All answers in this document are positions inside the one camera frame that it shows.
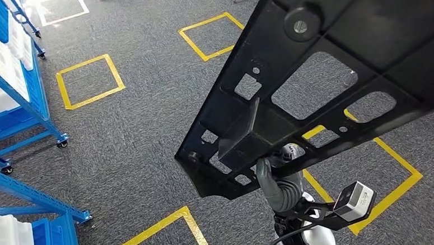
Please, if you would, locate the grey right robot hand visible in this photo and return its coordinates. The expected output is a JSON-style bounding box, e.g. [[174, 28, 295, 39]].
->
[[255, 156, 306, 212]]

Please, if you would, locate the black plastic license plate frame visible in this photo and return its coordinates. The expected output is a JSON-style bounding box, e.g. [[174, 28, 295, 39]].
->
[[166, 0, 434, 204]]

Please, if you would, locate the blue metal shelf rack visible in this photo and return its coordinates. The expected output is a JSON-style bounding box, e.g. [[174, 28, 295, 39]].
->
[[0, 159, 95, 245]]

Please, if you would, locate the yellow floor tape square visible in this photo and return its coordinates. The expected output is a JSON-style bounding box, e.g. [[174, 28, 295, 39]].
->
[[105, 205, 216, 245]]

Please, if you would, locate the blue metal rack with casters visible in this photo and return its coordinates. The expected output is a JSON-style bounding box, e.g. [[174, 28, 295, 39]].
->
[[0, 0, 72, 177]]

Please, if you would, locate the black camera cable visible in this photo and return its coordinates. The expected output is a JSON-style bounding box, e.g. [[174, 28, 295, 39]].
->
[[261, 220, 321, 245]]

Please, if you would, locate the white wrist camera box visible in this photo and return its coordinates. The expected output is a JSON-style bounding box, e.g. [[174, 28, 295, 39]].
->
[[331, 180, 378, 224]]

